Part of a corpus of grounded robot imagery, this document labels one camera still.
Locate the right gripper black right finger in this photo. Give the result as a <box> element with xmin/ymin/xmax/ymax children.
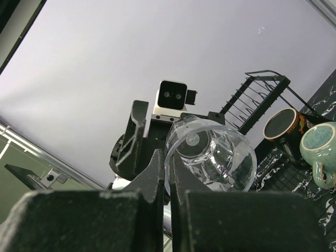
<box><xmin>169</xmin><ymin>155</ymin><xmax>329</xmax><ymax>251</ymax></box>

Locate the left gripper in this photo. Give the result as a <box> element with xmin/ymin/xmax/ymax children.
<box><xmin>109</xmin><ymin>99</ymin><xmax>226</xmax><ymax>184</ymax></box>

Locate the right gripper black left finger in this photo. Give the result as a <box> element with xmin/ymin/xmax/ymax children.
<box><xmin>1</xmin><ymin>150</ymin><xmax>164</xmax><ymax>251</ymax></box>

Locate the small clear glass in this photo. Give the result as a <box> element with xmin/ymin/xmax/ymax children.
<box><xmin>164</xmin><ymin>115</ymin><xmax>257</xmax><ymax>192</ymax></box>

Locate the black mug red inside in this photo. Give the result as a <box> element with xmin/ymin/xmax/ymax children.
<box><xmin>263</xmin><ymin>108</ymin><xmax>313</xmax><ymax>165</ymax></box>

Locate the green glazed ceramic mug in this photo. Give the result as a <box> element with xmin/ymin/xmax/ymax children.
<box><xmin>300</xmin><ymin>122</ymin><xmax>335</xmax><ymax>189</ymax></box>

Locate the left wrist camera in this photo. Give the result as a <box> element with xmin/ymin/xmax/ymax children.
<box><xmin>151</xmin><ymin>80</ymin><xmax>197</xmax><ymax>122</ymax></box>

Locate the black wire dish rack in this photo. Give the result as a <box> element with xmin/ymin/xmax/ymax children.
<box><xmin>222</xmin><ymin>69</ymin><xmax>336</xmax><ymax>252</ymax></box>

